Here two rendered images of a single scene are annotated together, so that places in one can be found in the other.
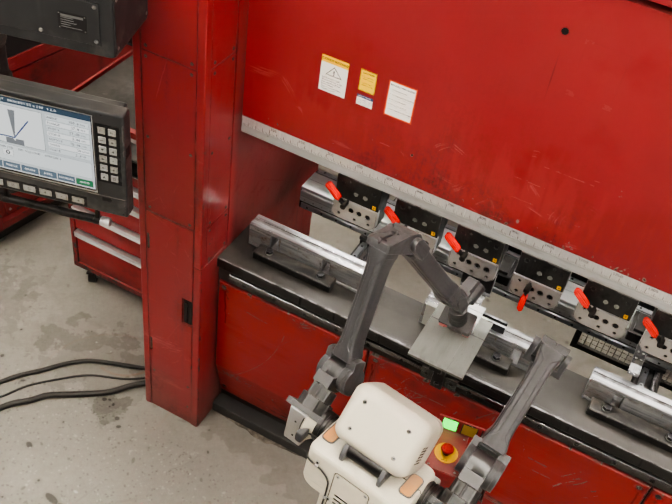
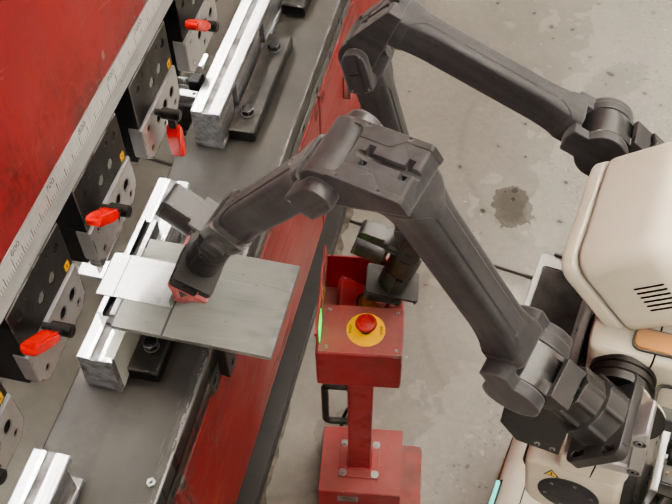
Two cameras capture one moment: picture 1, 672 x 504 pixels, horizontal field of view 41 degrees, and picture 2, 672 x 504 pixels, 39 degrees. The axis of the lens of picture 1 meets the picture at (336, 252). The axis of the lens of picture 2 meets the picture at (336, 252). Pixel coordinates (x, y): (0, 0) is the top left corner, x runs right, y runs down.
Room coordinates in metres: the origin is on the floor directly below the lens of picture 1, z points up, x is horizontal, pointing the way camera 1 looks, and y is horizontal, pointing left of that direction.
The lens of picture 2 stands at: (1.79, 0.50, 2.26)
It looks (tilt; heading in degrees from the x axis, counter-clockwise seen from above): 53 degrees down; 263
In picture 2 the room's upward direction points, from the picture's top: 1 degrees counter-clockwise
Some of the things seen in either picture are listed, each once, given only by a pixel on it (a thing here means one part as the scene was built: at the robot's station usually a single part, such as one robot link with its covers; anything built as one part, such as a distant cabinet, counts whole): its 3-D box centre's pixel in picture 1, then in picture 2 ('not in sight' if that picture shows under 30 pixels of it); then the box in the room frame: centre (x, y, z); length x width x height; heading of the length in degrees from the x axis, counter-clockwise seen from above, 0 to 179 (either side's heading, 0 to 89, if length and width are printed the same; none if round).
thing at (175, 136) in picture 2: (524, 297); (171, 132); (1.91, -0.57, 1.20); 0.04 x 0.02 x 0.10; 159
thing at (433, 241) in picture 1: (419, 221); (21, 301); (2.11, -0.24, 1.26); 0.15 x 0.09 x 0.17; 69
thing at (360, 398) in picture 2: not in sight; (360, 406); (1.62, -0.48, 0.39); 0.05 x 0.05 x 0.54; 77
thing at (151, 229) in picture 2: (476, 315); (129, 269); (2.02, -0.48, 0.99); 0.20 x 0.03 x 0.03; 69
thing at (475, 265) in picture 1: (479, 247); (81, 186); (2.04, -0.42, 1.26); 0.15 x 0.09 x 0.17; 69
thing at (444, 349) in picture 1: (451, 338); (208, 296); (1.89, -0.39, 1.00); 0.26 x 0.18 x 0.01; 159
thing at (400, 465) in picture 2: not in sight; (371, 470); (1.59, -0.47, 0.06); 0.25 x 0.20 x 0.12; 167
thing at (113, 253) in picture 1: (150, 193); not in sight; (2.90, 0.82, 0.50); 0.50 x 0.50 x 1.00; 69
